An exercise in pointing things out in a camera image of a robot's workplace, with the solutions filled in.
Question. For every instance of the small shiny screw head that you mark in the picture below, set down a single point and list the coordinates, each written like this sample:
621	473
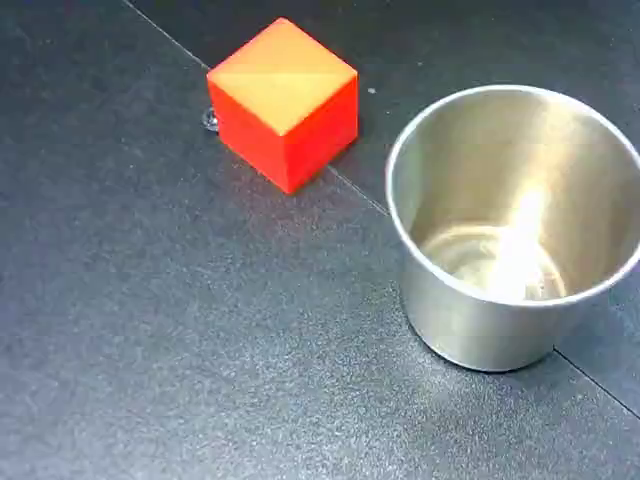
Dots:
210	121

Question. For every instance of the black table mat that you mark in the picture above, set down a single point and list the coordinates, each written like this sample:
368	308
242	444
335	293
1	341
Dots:
150	300

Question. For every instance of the stainless steel cup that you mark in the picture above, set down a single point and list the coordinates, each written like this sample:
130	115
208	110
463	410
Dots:
475	330

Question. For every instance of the red cube block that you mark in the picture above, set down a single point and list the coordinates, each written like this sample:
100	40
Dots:
280	100

